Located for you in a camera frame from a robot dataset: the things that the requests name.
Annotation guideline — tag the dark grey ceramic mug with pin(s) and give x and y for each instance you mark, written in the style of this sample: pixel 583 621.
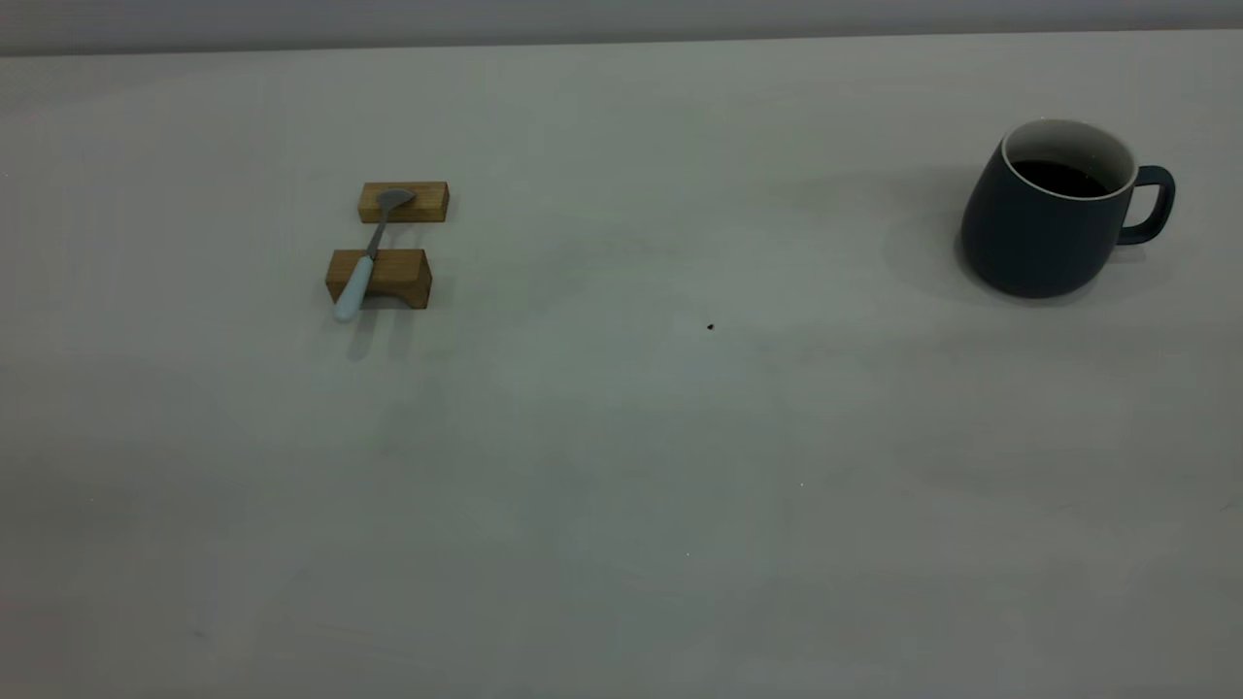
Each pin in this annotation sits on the dark grey ceramic mug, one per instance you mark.
pixel 1029 243

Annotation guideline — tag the dark coffee liquid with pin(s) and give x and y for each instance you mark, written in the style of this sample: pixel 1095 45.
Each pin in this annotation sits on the dark coffee liquid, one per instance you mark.
pixel 1060 179

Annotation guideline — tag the arched wooden block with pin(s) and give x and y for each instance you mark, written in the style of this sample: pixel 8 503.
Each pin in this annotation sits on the arched wooden block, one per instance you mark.
pixel 398 272

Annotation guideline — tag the flat rectangular wooden block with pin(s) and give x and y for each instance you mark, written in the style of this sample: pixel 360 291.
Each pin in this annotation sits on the flat rectangular wooden block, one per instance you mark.
pixel 427 204

